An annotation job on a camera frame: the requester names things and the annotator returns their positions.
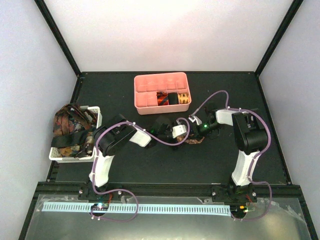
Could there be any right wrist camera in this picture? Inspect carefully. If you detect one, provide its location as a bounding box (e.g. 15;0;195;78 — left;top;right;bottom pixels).
188;115;203;126

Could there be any white basket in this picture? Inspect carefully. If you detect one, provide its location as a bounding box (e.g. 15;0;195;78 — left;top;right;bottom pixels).
48;106;103;164

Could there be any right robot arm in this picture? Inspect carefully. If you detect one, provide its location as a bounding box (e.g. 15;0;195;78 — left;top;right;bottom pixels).
189;107;271;202

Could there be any pink divided organizer box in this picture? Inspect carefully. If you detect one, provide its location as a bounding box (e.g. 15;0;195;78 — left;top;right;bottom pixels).
133;72;192;115

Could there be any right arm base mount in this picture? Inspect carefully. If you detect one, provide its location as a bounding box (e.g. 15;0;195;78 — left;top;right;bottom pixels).
211;183;257;220

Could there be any light blue slotted cable duct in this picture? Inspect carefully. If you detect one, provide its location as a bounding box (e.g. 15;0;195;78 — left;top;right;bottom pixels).
41;202;231;217

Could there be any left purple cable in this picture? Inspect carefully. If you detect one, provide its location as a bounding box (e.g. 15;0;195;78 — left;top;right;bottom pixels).
89;117;191;222

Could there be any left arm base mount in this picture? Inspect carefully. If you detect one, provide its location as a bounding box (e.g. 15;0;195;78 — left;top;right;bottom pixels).
77;182;122;217

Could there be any right black frame post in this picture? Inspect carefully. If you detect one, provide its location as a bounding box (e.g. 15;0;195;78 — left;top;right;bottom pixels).
254;0;304;77

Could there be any brown floral tie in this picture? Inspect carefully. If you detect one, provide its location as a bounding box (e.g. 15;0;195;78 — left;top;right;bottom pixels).
176;134;205;145

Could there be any pile of dark ties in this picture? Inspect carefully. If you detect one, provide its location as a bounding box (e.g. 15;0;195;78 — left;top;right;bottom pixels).
51;102;98;160

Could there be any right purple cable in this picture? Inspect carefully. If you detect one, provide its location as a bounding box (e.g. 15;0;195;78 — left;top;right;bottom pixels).
189;90;273;223

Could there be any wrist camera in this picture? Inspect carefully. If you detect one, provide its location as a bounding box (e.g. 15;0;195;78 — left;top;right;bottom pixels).
188;115;203;126
172;124;188;139

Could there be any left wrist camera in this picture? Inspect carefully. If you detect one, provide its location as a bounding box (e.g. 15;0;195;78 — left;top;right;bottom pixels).
172;124;188;139

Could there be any left black frame post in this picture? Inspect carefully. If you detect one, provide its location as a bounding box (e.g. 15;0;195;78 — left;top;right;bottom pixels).
34;0;82;77

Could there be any orange black rolled tie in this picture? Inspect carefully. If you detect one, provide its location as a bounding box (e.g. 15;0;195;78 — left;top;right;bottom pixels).
156;91;169;106

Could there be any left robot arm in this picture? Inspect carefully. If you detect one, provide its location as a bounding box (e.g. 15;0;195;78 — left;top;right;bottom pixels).
89;114;191;200

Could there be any purple cable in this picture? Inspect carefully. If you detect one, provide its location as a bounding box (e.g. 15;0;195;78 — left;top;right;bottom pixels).
189;90;273;223
89;117;191;222

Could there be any black frame post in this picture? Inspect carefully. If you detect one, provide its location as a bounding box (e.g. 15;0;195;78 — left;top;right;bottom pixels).
254;0;304;77
34;0;82;77

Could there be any yellow black rolled tie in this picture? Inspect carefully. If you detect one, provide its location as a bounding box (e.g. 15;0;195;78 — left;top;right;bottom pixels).
177;92;190;104

